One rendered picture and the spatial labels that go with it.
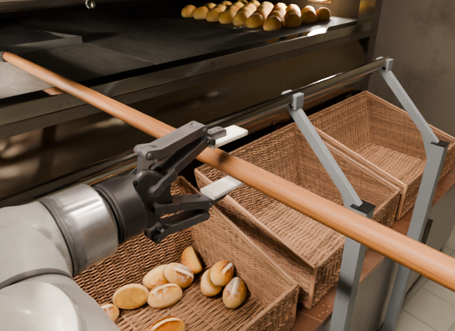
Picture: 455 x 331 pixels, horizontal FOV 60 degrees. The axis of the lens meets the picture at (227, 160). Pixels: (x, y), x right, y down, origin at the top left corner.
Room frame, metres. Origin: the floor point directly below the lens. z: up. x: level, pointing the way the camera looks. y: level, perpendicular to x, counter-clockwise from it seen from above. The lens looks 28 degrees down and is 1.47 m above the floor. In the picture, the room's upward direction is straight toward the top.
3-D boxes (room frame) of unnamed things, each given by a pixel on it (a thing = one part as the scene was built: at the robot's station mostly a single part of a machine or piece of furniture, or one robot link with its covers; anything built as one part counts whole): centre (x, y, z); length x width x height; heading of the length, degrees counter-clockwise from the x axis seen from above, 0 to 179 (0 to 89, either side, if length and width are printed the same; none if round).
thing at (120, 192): (0.41, 0.11, 1.20); 0.09 x 0.07 x 0.08; 134
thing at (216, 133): (0.49, 0.02, 1.26); 0.05 x 0.01 x 0.03; 134
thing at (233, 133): (0.51, 0.01, 1.24); 0.07 x 0.03 x 0.01; 134
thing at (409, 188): (1.56, -0.66, 0.72); 0.56 x 0.49 x 0.28; 135
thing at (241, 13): (2.04, -0.14, 1.21); 0.61 x 0.48 x 0.06; 45
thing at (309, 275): (1.15, -0.25, 0.72); 0.56 x 0.49 x 0.28; 136
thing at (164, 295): (0.81, 0.18, 0.62); 0.10 x 0.07 x 0.06; 113
